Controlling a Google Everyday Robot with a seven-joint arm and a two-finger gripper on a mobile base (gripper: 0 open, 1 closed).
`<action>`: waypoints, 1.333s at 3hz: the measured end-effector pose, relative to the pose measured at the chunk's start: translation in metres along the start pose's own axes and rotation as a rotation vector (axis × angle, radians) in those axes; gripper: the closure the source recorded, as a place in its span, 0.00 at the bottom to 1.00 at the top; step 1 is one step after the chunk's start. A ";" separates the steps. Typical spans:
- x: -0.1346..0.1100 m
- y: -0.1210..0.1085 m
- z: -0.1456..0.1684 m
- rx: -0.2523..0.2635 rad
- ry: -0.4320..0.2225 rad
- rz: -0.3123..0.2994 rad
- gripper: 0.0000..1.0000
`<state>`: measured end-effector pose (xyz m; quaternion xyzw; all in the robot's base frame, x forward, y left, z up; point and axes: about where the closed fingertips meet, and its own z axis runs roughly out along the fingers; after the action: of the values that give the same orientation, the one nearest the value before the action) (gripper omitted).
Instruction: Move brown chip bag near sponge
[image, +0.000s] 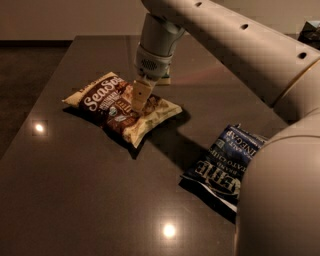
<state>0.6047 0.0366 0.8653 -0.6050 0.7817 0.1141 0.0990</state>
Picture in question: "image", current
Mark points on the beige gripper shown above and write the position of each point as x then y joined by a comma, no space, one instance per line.
152,65

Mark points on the brown sea salt chip bag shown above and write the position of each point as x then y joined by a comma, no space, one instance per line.
107,102

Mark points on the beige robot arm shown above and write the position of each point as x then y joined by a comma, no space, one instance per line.
278,212

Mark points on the green and yellow sponge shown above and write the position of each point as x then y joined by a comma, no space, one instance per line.
165,80

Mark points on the blue kettle chip bag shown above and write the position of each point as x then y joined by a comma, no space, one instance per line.
221,168

